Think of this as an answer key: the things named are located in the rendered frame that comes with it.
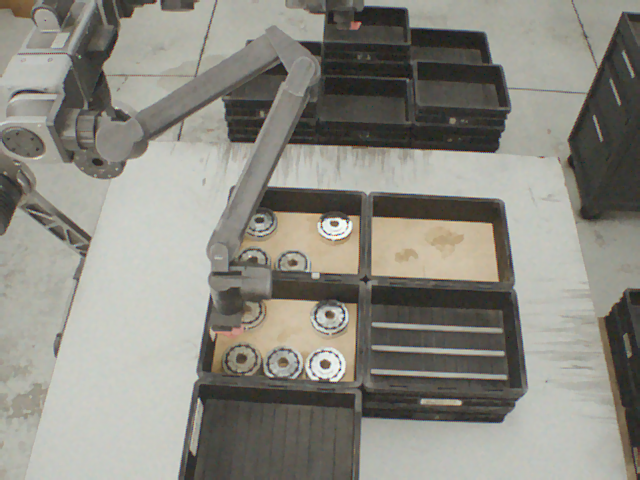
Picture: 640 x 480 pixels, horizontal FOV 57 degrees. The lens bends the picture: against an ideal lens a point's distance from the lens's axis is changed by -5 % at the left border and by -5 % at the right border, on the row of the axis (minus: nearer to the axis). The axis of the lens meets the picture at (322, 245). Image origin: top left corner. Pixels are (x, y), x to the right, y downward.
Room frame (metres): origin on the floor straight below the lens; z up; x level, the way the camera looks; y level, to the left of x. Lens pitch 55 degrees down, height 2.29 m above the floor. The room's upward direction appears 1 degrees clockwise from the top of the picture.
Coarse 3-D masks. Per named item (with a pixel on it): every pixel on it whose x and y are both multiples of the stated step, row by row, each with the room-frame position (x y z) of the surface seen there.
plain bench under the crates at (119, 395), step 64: (128, 192) 1.32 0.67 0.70; (192, 192) 1.32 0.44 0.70; (448, 192) 1.33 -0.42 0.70; (512, 192) 1.34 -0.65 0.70; (128, 256) 1.06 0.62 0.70; (192, 256) 1.06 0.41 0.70; (512, 256) 1.07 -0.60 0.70; (576, 256) 1.07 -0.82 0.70; (128, 320) 0.83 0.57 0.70; (192, 320) 0.83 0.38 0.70; (576, 320) 0.84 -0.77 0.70; (64, 384) 0.62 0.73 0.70; (128, 384) 0.63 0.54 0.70; (192, 384) 0.63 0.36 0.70; (576, 384) 0.64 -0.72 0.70; (64, 448) 0.44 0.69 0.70; (128, 448) 0.45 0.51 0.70; (384, 448) 0.46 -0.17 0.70; (448, 448) 0.46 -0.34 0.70; (512, 448) 0.46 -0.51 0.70; (576, 448) 0.45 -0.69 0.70
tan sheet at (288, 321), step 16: (272, 304) 0.82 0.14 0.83; (288, 304) 0.82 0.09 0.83; (304, 304) 0.82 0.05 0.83; (352, 304) 0.82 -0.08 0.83; (272, 320) 0.77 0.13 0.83; (288, 320) 0.77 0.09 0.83; (304, 320) 0.77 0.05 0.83; (352, 320) 0.77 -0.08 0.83; (224, 336) 0.72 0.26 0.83; (240, 336) 0.72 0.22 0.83; (256, 336) 0.72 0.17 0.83; (272, 336) 0.72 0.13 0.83; (288, 336) 0.72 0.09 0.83; (304, 336) 0.72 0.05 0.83; (320, 336) 0.72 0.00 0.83; (352, 336) 0.73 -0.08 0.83; (304, 352) 0.68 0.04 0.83; (352, 352) 0.68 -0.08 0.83; (304, 368) 0.63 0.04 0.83; (352, 368) 0.63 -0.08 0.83
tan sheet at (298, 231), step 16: (288, 224) 1.09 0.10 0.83; (304, 224) 1.09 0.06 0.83; (272, 240) 1.03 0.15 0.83; (288, 240) 1.03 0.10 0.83; (304, 240) 1.03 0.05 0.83; (320, 240) 1.03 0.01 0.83; (352, 240) 1.04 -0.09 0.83; (272, 256) 0.98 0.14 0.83; (320, 256) 0.98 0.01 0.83; (336, 256) 0.98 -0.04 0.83; (352, 256) 0.98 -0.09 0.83; (336, 272) 0.93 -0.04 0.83; (352, 272) 0.93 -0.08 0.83
